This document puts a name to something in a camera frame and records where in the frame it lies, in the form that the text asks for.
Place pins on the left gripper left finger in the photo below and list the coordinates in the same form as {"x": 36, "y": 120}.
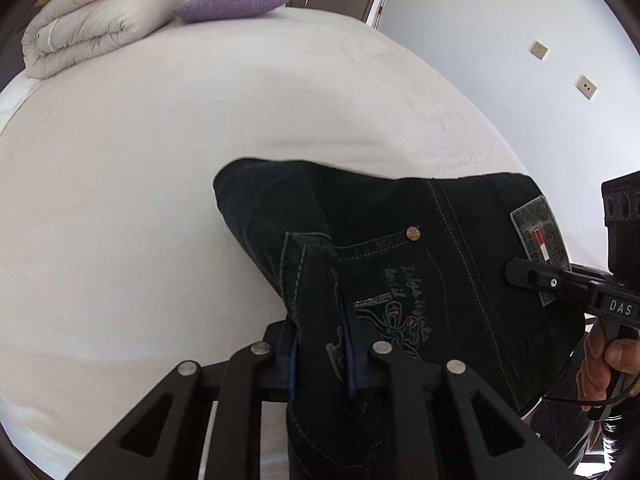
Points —
{"x": 198, "y": 421}

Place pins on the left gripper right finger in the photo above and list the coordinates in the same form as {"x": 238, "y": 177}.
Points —
{"x": 442, "y": 421}

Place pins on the black denim pants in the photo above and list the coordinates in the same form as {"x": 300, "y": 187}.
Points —
{"x": 421, "y": 263}

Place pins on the person right hand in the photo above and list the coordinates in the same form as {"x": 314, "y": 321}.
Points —
{"x": 600, "y": 360}

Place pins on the white bed mattress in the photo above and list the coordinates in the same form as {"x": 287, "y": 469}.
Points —
{"x": 116, "y": 262}

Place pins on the purple pillow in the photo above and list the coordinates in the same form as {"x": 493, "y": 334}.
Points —
{"x": 197, "y": 11}

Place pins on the folded beige duvet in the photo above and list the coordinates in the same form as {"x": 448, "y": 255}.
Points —
{"x": 65, "y": 33}

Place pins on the white wall socket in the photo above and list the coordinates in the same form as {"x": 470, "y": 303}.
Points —
{"x": 586, "y": 87}
{"x": 538, "y": 50}

